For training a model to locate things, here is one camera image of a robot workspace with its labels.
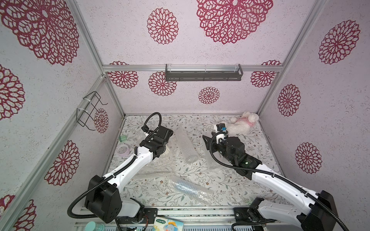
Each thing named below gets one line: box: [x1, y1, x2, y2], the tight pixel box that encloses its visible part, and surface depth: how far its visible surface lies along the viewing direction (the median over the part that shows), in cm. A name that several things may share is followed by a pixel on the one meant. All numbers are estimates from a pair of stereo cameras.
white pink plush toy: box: [225, 111, 260, 136], surface depth 102 cm
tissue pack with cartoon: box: [152, 216, 185, 231], surface depth 68 cm
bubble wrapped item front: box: [168, 175, 215, 205], surface depth 79 cm
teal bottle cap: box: [84, 220, 106, 231], surface depth 65 cm
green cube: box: [118, 134, 127, 143], surface depth 105 cm
